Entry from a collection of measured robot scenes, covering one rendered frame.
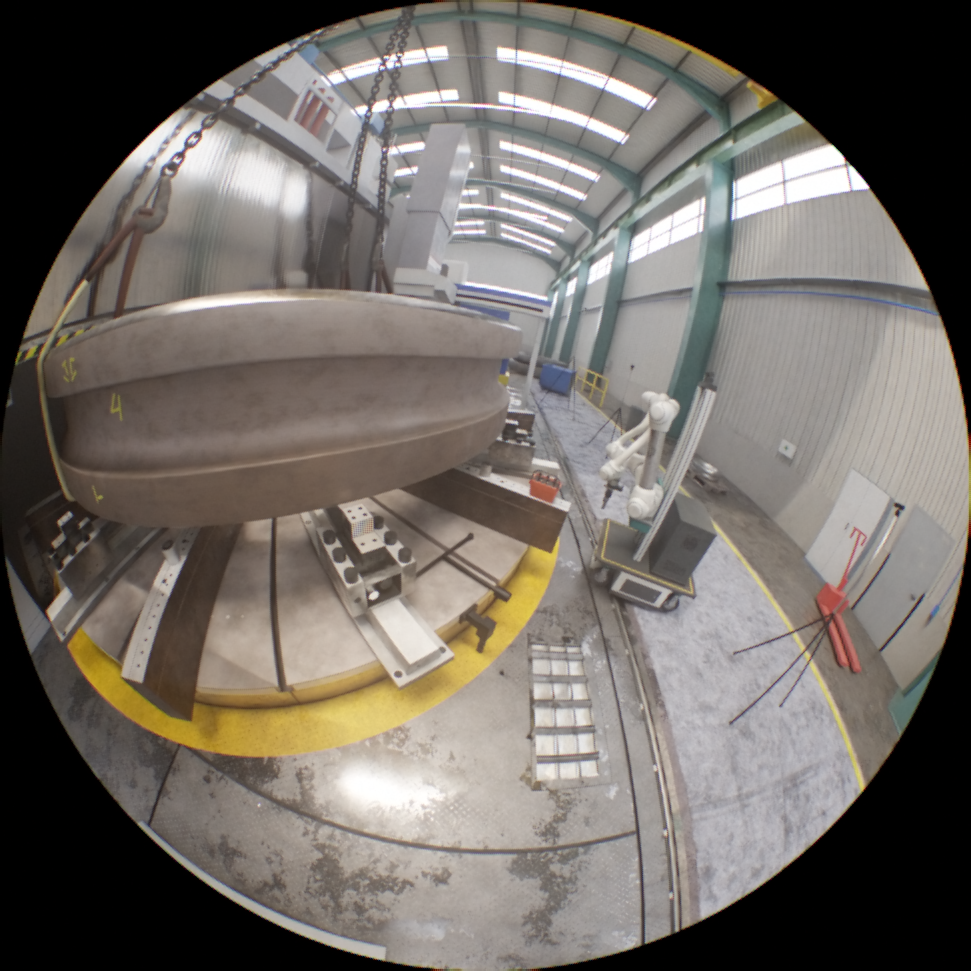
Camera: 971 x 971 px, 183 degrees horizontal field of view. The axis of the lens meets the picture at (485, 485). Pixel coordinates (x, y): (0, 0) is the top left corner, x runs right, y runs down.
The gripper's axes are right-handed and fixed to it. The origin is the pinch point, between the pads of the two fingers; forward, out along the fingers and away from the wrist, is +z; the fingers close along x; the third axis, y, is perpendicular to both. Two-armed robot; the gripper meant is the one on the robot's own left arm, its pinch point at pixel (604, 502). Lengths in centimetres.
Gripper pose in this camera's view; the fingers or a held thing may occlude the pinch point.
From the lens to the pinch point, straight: 237.0
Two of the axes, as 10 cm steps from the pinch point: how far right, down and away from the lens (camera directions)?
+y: -8.8, -3.5, 3.0
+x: -4.3, 3.6, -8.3
